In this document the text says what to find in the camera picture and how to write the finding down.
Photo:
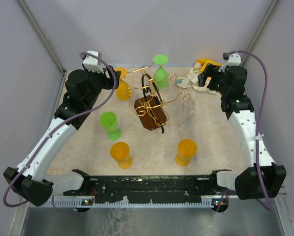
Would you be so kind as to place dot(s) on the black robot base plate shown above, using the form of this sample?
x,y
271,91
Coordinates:
x,y
158,189

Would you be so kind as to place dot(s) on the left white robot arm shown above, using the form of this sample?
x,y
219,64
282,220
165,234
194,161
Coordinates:
x,y
29,179

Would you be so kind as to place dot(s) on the clear wine glass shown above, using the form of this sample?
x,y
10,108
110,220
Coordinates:
x,y
187,114

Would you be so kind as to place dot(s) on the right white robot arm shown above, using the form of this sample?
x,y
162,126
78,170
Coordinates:
x,y
262,177

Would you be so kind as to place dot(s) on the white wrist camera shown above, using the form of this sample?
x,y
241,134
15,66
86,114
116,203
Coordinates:
x,y
91,64
231,59

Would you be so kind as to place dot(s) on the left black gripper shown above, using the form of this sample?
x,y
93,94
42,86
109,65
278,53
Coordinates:
x,y
109,81

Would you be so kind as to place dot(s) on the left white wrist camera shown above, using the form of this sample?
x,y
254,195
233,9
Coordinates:
x,y
91,64

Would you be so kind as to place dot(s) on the green wine glass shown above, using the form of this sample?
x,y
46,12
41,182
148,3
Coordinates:
x,y
161,75
109,122

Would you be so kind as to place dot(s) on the white slotted cable duct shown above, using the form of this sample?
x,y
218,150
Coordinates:
x,y
62,202

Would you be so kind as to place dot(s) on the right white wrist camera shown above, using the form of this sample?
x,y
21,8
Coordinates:
x,y
231,59

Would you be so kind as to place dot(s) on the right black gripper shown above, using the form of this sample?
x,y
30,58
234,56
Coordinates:
x,y
212,71

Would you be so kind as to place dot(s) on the orange wine glass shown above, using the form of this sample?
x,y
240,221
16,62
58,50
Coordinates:
x,y
187,149
120,152
123,92

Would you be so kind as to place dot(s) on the gold wire wine glass rack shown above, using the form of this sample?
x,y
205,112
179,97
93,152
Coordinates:
x,y
151,107

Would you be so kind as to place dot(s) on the crumpled floral yellow cloth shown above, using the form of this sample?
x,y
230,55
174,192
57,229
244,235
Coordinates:
x,y
190,80

